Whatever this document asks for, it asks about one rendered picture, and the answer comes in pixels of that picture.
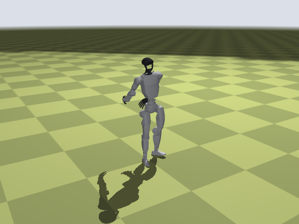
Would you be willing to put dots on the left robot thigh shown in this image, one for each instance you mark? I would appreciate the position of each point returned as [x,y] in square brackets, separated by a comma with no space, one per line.
[159,119]

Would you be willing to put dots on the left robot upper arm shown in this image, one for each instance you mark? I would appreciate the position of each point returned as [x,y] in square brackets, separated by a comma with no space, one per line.
[159,75]

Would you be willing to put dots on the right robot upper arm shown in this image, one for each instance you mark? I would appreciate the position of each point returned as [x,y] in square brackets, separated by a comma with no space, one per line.
[137,81]

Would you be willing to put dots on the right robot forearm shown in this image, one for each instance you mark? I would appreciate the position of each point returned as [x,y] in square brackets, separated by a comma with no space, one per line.
[128,97]

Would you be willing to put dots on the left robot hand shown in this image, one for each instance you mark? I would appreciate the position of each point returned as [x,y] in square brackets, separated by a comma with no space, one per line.
[142,102]

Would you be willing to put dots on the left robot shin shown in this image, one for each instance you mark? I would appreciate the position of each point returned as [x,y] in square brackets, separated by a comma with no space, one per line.
[156,140]

